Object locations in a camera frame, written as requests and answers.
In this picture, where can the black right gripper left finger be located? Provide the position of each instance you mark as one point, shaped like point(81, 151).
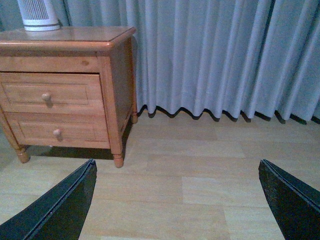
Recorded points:
point(60, 213)

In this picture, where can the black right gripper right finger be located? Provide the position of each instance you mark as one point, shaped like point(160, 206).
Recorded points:
point(294, 204)

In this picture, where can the grey curtain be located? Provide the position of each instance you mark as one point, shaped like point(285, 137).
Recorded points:
point(235, 56)

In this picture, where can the wooden nightstand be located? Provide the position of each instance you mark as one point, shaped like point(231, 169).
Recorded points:
point(104, 51)

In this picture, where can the wooden drawer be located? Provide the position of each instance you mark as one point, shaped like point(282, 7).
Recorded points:
point(62, 130)
point(51, 93)

